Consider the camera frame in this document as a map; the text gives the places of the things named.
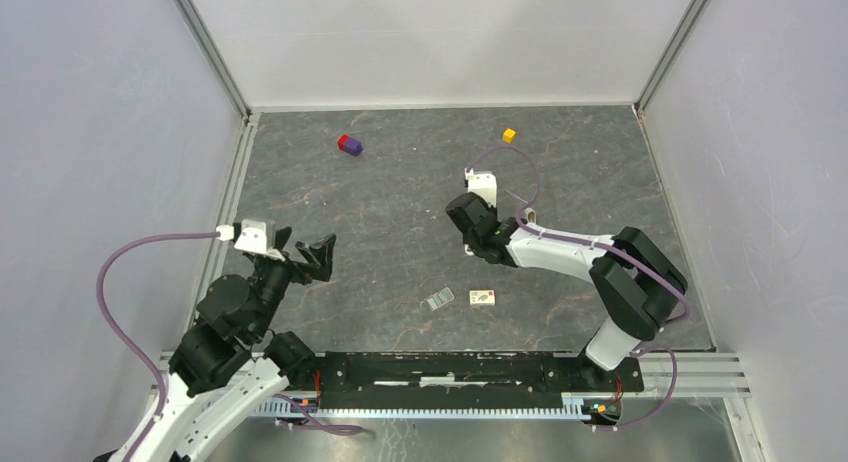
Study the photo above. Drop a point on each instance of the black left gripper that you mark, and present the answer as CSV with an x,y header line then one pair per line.
x,y
320,254

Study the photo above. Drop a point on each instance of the staple tray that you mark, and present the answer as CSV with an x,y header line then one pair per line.
x,y
440,299

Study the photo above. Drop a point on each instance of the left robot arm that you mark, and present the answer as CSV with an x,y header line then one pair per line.
x,y
213,382

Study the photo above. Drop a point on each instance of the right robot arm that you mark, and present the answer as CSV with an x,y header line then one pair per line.
x,y
638,285

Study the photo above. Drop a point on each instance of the red and purple block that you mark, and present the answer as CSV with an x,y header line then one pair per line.
x,y
350,145

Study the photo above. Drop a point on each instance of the yellow cube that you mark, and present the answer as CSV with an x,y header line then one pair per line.
x,y
509,135

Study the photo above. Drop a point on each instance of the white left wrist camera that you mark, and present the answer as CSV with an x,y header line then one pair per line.
x,y
252,236

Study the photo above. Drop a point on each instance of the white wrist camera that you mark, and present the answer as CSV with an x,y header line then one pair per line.
x,y
252,236
483,184

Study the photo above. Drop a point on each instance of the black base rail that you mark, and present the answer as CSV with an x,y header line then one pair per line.
x,y
459,380

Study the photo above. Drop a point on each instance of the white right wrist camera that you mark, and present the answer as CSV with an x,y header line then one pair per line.
x,y
483,184

